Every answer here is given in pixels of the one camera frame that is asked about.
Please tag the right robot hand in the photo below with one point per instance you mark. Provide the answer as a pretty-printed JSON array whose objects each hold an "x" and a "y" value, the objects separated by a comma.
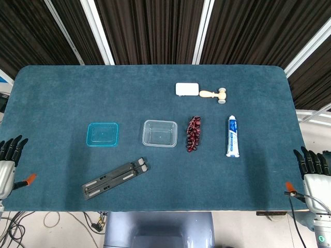
[{"x": 318, "y": 186}]

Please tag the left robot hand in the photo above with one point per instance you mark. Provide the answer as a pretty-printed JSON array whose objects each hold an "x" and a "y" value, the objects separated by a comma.
[{"x": 6, "y": 170}]

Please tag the translucent blue plastic container lid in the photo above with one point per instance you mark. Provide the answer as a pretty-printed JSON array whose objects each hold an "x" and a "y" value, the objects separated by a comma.
[{"x": 102, "y": 134}]

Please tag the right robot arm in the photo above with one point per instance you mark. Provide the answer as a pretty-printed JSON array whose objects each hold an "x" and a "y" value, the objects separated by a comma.
[{"x": 323, "y": 230}]

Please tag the clear plastic food container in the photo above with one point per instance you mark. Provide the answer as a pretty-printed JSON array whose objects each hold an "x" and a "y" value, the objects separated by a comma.
[{"x": 159, "y": 133}]

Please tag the white rectangular plastic box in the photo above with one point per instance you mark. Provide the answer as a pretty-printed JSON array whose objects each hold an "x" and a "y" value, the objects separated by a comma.
[{"x": 187, "y": 89}]

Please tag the black table control panel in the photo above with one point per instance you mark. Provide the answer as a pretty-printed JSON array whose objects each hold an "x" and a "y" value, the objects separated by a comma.
[{"x": 271, "y": 213}]

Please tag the teal table cloth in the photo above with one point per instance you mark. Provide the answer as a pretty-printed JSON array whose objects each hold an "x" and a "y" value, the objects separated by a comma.
[{"x": 64, "y": 103}]

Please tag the white blue sign board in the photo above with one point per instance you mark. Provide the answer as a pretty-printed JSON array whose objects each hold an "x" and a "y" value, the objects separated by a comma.
[{"x": 5, "y": 78}]

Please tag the white blue toothpaste tube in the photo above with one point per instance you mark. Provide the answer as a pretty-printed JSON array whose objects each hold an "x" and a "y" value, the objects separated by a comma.
[{"x": 233, "y": 137}]

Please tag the black power plug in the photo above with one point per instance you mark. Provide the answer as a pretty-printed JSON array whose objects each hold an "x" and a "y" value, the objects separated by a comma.
[{"x": 98, "y": 224}]

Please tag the black folding laptop stand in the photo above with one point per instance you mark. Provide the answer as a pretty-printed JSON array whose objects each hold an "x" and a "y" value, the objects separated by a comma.
[{"x": 113, "y": 179}]

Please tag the small wooden mallet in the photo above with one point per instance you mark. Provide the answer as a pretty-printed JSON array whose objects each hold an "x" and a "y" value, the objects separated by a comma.
[{"x": 221, "y": 95}]

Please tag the red grape bunch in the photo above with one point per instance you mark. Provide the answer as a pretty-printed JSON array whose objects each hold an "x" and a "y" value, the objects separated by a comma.
[{"x": 193, "y": 134}]

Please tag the blue grey robot torso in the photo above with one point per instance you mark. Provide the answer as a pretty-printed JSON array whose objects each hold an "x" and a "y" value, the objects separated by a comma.
[{"x": 157, "y": 230}]

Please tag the dark brown curtain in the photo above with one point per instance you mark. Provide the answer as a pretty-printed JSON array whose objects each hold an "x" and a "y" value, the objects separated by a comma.
[{"x": 155, "y": 31}]

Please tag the white floor frame rails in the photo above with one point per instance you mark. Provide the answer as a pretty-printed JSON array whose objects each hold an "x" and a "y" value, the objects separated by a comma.
[{"x": 313, "y": 116}]

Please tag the white frame post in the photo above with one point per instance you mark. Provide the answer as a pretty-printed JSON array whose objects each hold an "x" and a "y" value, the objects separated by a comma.
[
  {"x": 307, "y": 47},
  {"x": 98, "y": 33},
  {"x": 203, "y": 31},
  {"x": 64, "y": 33}
]

